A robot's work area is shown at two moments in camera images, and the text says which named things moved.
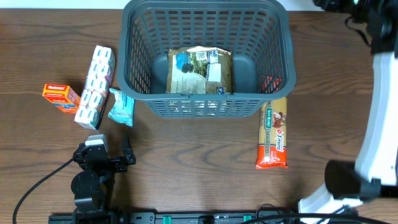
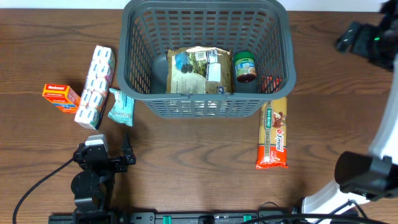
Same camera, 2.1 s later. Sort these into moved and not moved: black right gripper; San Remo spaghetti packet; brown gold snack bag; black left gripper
Moved: black right gripper
Not moved: San Remo spaghetti packet; black left gripper; brown gold snack bag
